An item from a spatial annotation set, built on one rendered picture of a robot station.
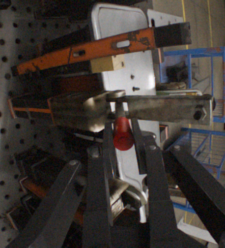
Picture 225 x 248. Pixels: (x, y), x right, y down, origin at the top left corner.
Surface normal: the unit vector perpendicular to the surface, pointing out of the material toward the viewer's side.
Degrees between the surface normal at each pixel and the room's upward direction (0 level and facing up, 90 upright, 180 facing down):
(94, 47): 90
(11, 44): 0
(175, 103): 88
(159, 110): 88
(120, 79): 0
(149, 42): 90
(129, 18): 0
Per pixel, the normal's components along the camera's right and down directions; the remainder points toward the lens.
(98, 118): 0.76, 0.10
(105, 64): -0.63, 0.36
